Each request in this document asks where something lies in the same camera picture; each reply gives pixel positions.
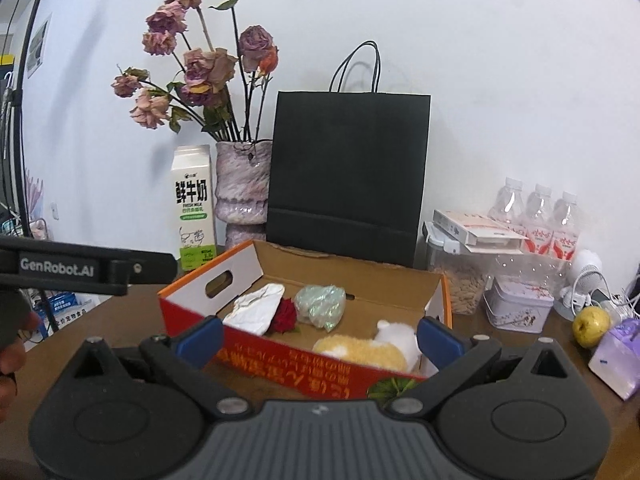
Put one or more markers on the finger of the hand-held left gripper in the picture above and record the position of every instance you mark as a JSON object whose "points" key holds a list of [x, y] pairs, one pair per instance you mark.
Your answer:
{"points": [[152, 267]]}

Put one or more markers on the mottled purple vase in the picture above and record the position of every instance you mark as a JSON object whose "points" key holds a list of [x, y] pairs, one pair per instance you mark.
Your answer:
{"points": [[242, 185]]}

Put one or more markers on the white tissue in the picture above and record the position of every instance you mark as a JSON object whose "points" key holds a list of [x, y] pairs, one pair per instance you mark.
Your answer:
{"points": [[255, 307]]}

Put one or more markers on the purple tissue pack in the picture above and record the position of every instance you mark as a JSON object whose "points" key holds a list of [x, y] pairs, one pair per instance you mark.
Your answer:
{"points": [[617, 360]]}

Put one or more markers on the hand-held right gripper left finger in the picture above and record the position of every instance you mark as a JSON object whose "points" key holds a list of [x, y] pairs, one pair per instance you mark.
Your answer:
{"points": [[202, 340]]}

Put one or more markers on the green and white milk carton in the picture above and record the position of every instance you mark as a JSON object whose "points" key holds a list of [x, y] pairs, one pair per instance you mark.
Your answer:
{"points": [[195, 200]]}

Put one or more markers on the red artificial rose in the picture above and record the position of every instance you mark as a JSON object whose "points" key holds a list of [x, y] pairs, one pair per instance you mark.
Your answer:
{"points": [[285, 315]]}

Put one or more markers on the blue and white bag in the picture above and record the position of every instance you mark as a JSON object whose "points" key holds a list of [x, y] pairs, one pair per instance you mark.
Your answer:
{"points": [[60, 306]]}

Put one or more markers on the iridescent plastic bag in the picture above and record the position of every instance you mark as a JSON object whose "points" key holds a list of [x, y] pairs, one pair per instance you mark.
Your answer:
{"points": [[320, 305]]}

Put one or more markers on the red cardboard box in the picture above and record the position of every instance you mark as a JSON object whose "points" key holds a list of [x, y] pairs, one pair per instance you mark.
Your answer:
{"points": [[300, 360]]}

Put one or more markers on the white flat box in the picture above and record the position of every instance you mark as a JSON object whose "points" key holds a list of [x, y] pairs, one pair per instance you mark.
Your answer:
{"points": [[495, 248], [475, 225]]}

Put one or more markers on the black paper bag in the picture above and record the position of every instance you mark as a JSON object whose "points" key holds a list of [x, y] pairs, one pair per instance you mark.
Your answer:
{"points": [[350, 160]]}

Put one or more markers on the black light stand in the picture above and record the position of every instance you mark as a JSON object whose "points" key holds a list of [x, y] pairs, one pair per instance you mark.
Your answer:
{"points": [[18, 150]]}

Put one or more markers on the clear plastic food container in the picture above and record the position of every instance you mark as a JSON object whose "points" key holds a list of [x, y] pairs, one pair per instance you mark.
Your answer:
{"points": [[462, 285]]}

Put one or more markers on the white tin box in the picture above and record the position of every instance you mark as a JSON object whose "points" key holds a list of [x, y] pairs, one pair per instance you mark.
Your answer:
{"points": [[517, 310]]}

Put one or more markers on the person's left hand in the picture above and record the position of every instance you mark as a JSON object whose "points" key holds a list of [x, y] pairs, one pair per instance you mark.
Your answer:
{"points": [[10, 375]]}

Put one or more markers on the yellow and white plush sheep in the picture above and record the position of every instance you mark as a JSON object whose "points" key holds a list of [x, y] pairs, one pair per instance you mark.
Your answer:
{"points": [[360, 350]]}

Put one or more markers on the dried pink rose bouquet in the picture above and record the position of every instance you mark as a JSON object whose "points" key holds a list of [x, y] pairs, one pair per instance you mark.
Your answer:
{"points": [[205, 70]]}

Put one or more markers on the small white fan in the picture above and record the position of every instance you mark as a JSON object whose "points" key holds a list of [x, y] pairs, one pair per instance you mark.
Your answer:
{"points": [[585, 270]]}

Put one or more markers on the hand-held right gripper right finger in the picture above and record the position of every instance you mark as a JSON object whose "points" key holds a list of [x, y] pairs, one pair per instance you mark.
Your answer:
{"points": [[437, 340]]}

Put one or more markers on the clear water bottle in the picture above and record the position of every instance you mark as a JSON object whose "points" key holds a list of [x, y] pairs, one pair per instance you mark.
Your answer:
{"points": [[566, 230], [507, 205], [539, 220]]}

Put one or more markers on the framed wall picture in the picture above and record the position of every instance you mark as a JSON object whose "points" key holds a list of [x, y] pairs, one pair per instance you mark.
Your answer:
{"points": [[39, 45]]}

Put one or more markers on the green apple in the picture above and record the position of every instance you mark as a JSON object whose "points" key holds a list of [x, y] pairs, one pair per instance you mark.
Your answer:
{"points": [[592, 327]]}

